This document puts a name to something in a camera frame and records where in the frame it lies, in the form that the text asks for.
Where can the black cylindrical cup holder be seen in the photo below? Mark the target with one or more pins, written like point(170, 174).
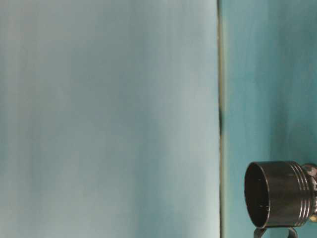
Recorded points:
point(279, 194)

